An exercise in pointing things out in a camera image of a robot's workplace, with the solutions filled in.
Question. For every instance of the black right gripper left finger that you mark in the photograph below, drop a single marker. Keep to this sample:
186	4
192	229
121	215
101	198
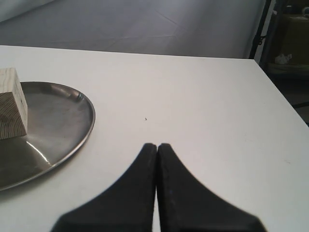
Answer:
126	206

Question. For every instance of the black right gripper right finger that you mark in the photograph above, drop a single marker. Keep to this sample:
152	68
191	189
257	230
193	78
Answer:
186	205

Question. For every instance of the pale wooden cube block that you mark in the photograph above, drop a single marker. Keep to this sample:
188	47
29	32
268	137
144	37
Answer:
13	105

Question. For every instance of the round steel plate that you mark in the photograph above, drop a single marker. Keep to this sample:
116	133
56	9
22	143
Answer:
60	120

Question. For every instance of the grey backdrop cloth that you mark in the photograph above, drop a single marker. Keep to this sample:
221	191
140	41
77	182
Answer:
201	28

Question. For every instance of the black backdrop stand pole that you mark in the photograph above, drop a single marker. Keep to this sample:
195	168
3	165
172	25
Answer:
268	9

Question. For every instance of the cardboard box on shelf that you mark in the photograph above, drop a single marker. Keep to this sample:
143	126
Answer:
292	38

